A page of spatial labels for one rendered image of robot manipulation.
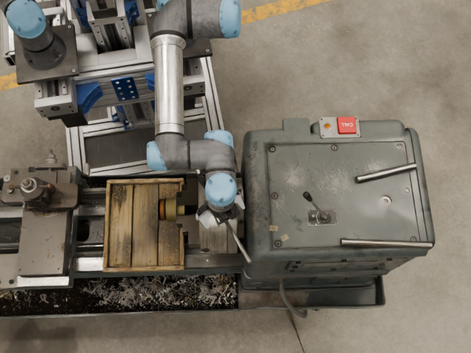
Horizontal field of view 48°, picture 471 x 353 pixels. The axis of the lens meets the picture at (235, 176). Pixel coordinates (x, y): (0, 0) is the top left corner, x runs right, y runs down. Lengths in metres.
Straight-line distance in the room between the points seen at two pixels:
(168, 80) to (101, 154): 1.58
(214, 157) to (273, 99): 1.96
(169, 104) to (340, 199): 0.66
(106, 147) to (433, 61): 2.08
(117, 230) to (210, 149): 0.84
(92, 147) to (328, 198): 1.60
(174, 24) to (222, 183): 0.45
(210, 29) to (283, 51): 1.98
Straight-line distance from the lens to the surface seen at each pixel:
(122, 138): 2.94
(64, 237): 2.02
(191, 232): 1.79
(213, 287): 2.32
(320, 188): 1.71
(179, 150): 1.32
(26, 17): 1.93
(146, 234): 2.05
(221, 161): 1.31
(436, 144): 3.35
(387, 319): 2.99
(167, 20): 1.45
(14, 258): 2.13
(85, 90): 2.15
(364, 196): 1.74
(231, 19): 1.45
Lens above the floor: 2.86
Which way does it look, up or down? 71 degrees down
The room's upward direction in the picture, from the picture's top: 4 degrees clockwise
